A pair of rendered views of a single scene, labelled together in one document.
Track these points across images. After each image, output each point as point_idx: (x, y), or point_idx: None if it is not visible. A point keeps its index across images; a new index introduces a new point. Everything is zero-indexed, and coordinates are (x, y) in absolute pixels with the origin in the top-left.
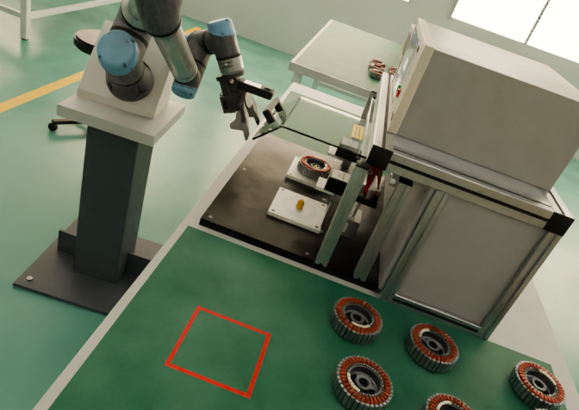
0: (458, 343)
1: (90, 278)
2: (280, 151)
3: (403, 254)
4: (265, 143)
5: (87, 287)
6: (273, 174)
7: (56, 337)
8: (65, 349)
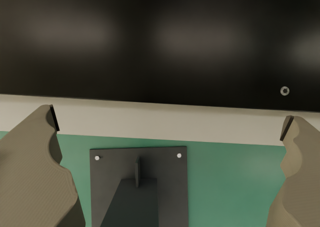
0: None
1: (159, 198)
2: (73, 6)
3: None
4: (52, 66)
5: (169, 194)
6: (255, 1)
7: (217, 189)
8: (224, 178)
